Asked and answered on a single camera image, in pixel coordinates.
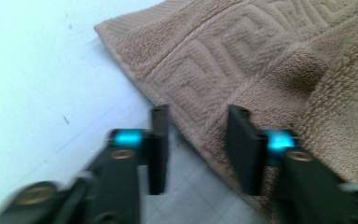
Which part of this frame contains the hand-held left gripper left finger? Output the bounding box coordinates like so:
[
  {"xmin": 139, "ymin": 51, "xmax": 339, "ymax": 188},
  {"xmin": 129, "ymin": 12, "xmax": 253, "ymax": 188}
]
[{"xmin": 87, "ymin": 104, "xmax": 171, "ymax": 224}]

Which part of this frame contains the beige terry towel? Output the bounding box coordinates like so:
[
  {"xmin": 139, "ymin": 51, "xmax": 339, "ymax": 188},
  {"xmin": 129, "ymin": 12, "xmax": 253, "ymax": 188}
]
[{"xmin": 93, "ymin": 0, "xmax": 358, "ymax": 224}]

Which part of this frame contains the white grid mat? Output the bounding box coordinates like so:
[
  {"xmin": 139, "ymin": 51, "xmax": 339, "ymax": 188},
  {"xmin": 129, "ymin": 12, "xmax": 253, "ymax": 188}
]
[{"xmin": 0, "ymin": 0, "xmax": 264, "ymax": 224}]

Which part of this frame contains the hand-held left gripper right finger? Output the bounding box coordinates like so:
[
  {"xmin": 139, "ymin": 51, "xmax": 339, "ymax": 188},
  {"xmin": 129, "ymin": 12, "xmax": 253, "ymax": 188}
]
[{"xmin": 227, "ymin": 104, "xmax": 355, "ymax": 224}]

